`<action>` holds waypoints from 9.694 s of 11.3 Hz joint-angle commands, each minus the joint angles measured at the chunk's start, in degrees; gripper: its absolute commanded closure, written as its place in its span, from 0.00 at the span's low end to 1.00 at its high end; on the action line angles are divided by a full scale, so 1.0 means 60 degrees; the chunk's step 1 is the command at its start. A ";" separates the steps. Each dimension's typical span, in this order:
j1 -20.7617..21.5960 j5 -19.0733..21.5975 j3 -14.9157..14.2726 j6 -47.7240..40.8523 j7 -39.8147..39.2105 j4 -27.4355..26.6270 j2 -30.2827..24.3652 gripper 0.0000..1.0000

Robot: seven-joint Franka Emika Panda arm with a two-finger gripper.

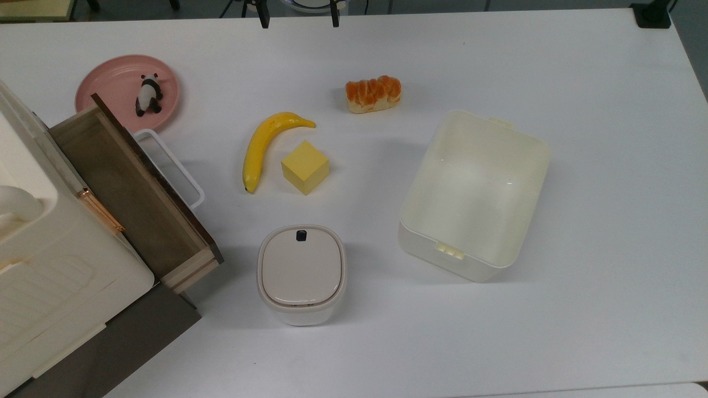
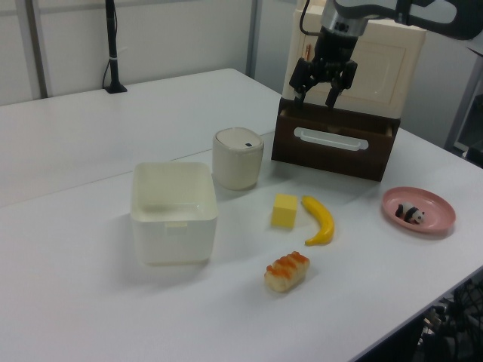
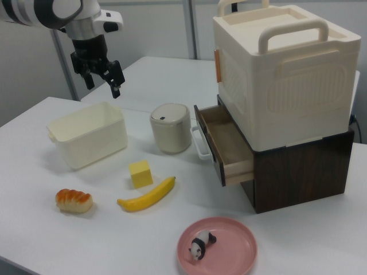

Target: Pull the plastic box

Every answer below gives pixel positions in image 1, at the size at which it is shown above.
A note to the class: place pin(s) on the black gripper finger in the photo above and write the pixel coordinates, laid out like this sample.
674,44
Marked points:
264,15
334,15

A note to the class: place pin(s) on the cream plastic box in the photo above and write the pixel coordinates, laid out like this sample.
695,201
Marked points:
473,193

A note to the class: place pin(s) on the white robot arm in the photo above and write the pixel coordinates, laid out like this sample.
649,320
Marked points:
310,3

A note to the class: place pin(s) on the black tripod legs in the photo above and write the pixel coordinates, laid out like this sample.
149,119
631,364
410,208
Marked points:
232,8

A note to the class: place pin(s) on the orange glazed bread loaf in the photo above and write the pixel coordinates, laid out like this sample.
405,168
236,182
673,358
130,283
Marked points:
373,94

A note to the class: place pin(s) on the yellow banana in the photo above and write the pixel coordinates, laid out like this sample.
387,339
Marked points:
259,146

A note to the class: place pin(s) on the black white panda toy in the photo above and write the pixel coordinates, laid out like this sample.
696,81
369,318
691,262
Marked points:
149,97

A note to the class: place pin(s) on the yellow cube block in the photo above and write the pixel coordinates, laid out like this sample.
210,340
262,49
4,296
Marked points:
305,167

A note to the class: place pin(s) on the pink round plate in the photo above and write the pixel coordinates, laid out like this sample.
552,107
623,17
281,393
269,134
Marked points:
116,83

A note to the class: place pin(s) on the open wooden drawer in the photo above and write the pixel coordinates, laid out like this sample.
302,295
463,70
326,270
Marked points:
133,193

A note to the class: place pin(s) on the yellow side table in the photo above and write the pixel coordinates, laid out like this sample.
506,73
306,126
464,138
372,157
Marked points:
33,8

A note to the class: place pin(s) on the cream lidded trash bin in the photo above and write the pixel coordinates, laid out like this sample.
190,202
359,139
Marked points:
301,273

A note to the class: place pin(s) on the black table clamp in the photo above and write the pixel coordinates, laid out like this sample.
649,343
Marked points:
651,15

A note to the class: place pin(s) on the cream plastic cabinet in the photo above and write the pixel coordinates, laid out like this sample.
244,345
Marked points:
55,276

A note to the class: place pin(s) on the dark brown cabinet base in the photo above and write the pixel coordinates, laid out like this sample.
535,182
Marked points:
127,342

